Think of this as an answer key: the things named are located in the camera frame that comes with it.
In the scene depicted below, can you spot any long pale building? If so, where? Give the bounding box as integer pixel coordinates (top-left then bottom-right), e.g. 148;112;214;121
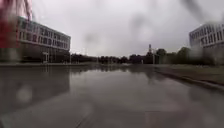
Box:
0;16;72;64

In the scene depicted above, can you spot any row of trees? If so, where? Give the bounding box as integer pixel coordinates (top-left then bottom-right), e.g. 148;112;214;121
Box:
69;46;214;66

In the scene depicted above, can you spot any wet grey paved plaza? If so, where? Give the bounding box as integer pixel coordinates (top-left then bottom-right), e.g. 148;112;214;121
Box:
0;64;224;128

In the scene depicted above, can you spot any thin tower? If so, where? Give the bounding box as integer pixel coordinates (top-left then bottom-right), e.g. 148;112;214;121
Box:
147;43;153;64

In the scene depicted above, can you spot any dark kerb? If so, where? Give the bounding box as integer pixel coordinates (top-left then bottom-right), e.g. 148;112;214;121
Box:
156;69;224;92

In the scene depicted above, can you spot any white building with grid windows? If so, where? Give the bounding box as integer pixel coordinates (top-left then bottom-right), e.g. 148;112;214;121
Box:
188;21;224;66

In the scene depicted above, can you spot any grass strip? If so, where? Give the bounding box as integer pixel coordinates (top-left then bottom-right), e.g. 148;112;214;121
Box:
154;64;224;86

